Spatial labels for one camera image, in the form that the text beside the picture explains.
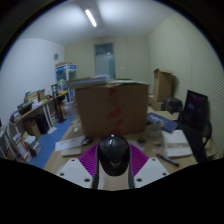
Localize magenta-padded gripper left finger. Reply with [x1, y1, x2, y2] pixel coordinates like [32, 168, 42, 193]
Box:
[55, 143, 100, 190]

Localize black office chair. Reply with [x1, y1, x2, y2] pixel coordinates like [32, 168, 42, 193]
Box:
[176, 89, 214, 161]

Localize dark bag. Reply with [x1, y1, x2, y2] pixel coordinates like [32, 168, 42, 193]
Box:
[161, 97, 184, 114]

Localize ceiling tube light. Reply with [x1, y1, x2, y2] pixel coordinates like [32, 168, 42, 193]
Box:
[84, 8, 98, 28]

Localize clear glass jar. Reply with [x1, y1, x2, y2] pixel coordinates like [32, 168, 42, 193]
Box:
[64, 101, 83, 129]

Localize small clear container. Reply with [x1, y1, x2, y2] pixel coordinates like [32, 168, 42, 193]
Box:
[146, 122, 164, 141]

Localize white paper sheet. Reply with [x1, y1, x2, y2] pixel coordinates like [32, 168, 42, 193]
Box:
[54, 134, 87, 152]

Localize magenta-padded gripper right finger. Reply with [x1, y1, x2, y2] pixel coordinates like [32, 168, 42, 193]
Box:
[127, 143, 170, 190]

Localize blue book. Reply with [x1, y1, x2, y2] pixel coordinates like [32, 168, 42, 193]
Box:
[147, 111, 179, 134]

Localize black eyeglasses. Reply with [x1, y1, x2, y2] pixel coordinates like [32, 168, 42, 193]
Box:
[81, 137, 94, 146]

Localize grey door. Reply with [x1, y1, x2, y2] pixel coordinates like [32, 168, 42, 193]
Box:
[93, 42, 116, 79]

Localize cluttered shelf unit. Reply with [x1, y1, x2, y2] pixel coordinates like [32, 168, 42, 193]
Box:
[0, 89, 68, 164]

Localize large brown cardboard box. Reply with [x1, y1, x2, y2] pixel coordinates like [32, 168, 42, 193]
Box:
[74, 82, 150, 138]

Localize black computer mouse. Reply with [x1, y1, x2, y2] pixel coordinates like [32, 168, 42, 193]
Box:
[97, 134, 131, 177]

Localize blue and white cabinet machine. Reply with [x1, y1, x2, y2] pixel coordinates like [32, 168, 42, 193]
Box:
[55, 63, 78, 104]

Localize tall open cardboard box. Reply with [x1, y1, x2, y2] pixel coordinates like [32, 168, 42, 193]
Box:
[153, 68, 174, 103]

